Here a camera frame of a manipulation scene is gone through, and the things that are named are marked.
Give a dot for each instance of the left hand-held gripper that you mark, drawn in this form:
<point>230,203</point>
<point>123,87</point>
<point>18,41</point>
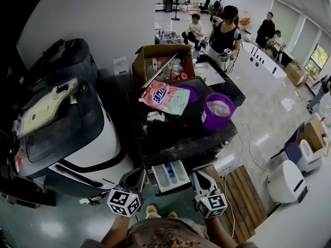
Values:
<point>122,203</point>

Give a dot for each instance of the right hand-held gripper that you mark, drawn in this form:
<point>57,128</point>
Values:
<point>210,205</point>

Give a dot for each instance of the person's left forearm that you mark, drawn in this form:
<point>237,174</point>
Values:
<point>116,229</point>

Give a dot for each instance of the person's right forearm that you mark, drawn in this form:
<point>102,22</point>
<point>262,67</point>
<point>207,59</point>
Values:
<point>216,229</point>

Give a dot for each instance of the pink teal detergent bag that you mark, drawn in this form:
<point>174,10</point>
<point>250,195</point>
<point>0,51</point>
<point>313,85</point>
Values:
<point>165,98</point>

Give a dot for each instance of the large open cardboard box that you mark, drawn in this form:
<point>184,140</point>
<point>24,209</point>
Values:
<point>314,133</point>

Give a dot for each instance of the cluttered open cardboard box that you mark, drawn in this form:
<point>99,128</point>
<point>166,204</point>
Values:
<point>160,49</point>

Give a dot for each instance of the person's left shoe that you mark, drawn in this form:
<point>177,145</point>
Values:
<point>151,210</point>

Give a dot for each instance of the person's shoe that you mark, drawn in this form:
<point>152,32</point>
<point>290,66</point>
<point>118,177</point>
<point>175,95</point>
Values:
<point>172,214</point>
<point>151,210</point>

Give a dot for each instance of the wooden slat platform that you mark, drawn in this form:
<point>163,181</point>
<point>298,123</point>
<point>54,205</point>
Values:
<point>245,205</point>

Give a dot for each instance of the person's right shoe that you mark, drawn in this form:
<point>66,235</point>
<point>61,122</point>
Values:
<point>172,214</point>

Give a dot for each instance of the white paper scraps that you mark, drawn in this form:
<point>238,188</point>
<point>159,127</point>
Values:
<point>88,201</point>

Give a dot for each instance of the black front-load washing machine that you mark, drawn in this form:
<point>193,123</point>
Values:
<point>175,138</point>

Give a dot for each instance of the white black top-load washing machine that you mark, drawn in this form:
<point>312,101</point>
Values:
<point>93,143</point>

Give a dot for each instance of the person's brown shirt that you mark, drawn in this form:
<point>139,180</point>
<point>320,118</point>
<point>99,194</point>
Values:
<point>168,234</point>

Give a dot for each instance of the purple bucket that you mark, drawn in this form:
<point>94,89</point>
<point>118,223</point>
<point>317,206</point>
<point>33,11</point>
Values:
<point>214,120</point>

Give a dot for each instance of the white crumpled tissue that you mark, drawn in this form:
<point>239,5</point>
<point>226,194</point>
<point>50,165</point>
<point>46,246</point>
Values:
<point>155,116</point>

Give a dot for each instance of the blue chair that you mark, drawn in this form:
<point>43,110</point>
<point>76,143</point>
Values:
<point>293,151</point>

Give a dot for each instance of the purple lid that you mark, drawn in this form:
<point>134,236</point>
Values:
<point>192,92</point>

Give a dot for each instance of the black sink counter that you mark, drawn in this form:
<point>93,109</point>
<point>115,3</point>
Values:
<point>232,92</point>

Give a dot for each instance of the white sink basin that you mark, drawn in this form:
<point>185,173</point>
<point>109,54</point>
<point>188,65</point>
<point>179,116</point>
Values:
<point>210,74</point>

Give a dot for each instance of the red plastic parts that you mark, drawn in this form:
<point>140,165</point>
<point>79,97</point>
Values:
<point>185,74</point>

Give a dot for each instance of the white paper sheet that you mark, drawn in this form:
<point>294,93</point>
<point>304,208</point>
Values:
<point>287,104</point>

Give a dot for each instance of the long metal rod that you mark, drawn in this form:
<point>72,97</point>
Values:
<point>159,70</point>

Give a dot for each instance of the cream plastic panel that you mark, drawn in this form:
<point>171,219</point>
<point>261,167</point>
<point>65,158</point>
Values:
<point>44,110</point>

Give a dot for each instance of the small white appliance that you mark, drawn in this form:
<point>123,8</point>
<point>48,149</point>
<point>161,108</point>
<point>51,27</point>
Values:
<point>121,66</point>

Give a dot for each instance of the clear plastic bottle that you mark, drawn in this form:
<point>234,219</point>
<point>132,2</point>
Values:
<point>152,66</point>

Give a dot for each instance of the white bathtub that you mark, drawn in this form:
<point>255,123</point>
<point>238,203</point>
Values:
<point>263,66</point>

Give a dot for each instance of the dark grey appliance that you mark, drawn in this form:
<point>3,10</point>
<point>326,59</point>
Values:
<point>75,55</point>

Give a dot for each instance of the sealed brown cardboard box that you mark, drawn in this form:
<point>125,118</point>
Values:
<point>294,74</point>

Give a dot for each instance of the black bathtub faucet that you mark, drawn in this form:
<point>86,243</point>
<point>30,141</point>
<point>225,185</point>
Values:
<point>256,52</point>

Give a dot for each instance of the cluttered grey table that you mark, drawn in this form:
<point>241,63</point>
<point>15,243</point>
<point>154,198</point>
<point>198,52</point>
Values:
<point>169,37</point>

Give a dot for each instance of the window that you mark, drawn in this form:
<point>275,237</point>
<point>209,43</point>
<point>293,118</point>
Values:
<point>316,61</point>

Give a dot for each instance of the orange seat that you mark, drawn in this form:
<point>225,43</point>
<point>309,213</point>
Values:
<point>245,21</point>

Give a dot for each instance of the black office chair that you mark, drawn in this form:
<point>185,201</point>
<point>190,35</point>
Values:
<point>205,5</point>

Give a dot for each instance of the black cabinet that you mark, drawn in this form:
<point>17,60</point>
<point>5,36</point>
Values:
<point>168,4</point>

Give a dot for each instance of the wooden shelter frame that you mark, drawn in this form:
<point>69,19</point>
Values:
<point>26,199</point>

